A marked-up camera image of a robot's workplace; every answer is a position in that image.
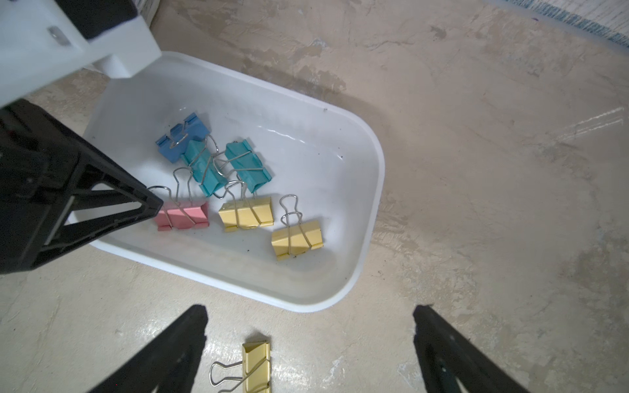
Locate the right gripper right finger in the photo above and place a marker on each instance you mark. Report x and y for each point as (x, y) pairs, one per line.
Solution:
(449, 362)

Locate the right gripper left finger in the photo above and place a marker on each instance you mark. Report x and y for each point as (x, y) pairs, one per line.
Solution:
(169, 363)

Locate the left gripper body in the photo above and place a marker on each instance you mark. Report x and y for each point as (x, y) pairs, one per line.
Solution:
(43, 41)

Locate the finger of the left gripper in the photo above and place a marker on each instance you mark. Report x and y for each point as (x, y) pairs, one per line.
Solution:
(58, 192)

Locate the yellow binder clip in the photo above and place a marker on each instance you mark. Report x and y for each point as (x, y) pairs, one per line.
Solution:
(242, 213)
(255, 366)
(297, 236)

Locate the blue binder clip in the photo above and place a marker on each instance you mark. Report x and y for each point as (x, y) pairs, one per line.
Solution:
(175, 143)

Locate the pink binder clip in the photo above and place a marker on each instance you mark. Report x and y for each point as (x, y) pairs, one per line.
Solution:
(181, 215)

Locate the teal binder clip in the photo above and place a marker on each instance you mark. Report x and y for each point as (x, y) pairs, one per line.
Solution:
(199, 157)
(239, 158)

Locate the white plastic storage box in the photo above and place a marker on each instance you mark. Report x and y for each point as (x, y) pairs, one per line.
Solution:
(292, 184)

